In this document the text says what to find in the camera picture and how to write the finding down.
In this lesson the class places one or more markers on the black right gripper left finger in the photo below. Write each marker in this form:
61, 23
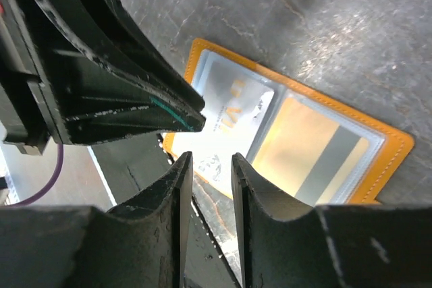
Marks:
141, 242

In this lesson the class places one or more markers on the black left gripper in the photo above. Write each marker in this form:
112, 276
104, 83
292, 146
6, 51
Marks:
82, 72

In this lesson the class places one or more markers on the gold card in holder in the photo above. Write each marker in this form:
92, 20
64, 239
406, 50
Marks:
307, 154

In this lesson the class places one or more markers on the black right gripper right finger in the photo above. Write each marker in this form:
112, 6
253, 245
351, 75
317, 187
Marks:
284, 242

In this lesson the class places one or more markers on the mustard leather card holder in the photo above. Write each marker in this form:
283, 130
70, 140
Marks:
388, 146

